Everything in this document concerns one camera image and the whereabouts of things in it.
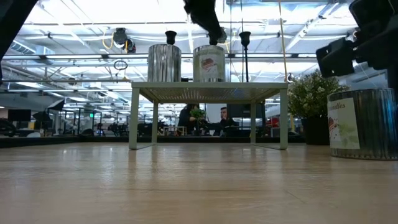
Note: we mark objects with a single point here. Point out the dark monitor screen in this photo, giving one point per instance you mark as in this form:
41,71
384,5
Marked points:
245,110

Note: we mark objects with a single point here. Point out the black ceiling-mounted camera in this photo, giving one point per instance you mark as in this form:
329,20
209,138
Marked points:
122,39

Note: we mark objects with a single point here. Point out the person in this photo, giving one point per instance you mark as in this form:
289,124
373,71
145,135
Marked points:
186,119
224,121

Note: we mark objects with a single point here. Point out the green bushy potted plant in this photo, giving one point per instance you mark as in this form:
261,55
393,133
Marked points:
311,96

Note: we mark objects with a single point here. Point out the small green potted plant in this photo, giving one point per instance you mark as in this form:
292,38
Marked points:
197,113

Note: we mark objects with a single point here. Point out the dark metal candle holder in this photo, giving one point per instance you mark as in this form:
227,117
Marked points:
170,36
245,39

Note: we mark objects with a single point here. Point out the large labelled silver tin candle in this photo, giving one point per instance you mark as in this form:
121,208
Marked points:
367,124

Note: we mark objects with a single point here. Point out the black flat screen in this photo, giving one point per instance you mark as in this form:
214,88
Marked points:
19,115

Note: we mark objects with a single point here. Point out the black plant pot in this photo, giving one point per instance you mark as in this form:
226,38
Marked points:
315,130

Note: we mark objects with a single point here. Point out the pale green perforated metal shelf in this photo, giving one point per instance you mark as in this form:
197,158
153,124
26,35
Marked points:
205,91

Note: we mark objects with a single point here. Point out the ribbed silver tin candle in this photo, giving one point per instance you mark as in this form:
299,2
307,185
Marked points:
164,63

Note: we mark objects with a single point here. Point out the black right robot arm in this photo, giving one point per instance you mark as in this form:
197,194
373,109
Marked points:
392,77

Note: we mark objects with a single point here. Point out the black softbox studio light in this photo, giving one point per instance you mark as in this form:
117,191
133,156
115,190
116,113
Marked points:
56,104

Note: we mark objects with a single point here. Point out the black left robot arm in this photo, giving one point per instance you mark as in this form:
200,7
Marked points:
12,18

